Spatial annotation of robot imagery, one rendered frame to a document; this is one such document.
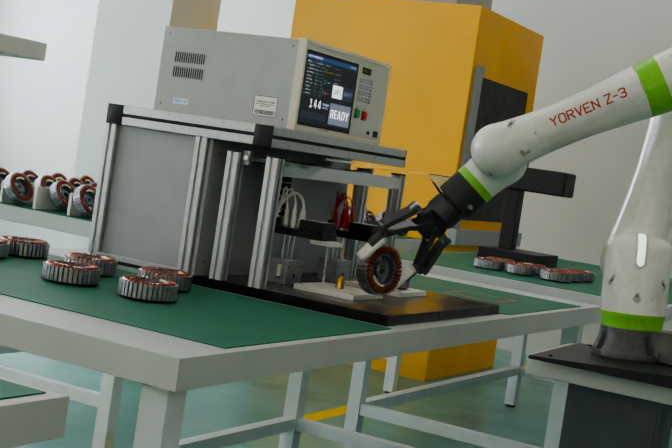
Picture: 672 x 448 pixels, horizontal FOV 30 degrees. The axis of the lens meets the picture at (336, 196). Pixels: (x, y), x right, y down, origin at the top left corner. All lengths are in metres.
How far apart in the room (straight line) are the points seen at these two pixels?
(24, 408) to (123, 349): 0.47
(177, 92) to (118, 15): 4.07
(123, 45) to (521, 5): 2.81
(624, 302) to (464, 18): 4.14
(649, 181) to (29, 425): 1.60
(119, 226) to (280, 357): 0.88
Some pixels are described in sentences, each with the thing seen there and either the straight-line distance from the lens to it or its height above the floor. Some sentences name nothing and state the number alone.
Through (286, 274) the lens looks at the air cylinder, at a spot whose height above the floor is 0.79.
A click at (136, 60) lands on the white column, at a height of 1.43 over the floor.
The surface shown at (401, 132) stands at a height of 1.25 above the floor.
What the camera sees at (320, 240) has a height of 0.88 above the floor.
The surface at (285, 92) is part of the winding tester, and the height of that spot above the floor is 1.20.
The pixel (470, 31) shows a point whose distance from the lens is 6.51.
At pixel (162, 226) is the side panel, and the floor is 0.86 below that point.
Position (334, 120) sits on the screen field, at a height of 1.15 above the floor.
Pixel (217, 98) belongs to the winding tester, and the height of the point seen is 1.16.
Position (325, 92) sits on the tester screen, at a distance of 2.89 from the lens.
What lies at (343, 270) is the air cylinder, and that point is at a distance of 3.07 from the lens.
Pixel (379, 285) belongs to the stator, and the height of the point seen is 0.81.
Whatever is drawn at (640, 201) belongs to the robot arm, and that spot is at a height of 1.07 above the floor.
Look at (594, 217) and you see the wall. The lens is 8.13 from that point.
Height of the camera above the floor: 1.07
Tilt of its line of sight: 2 degrees down
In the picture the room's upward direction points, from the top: 9 degrees clockwise
